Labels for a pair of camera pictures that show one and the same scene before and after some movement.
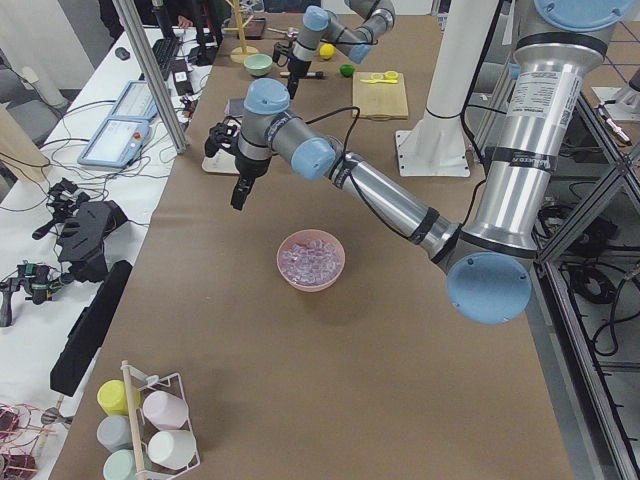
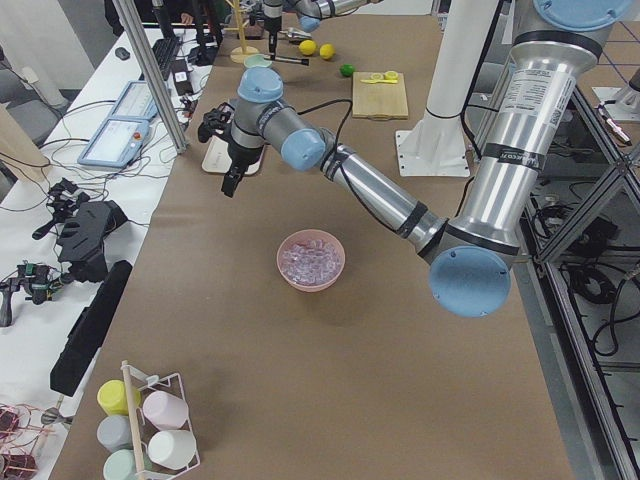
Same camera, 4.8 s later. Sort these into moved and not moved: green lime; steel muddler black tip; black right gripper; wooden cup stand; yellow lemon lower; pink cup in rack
Moved: black right gripper; steel muddler black tip
Not moved: pink cup in rack; yellow lemon lower; wooden cup stand; green lime
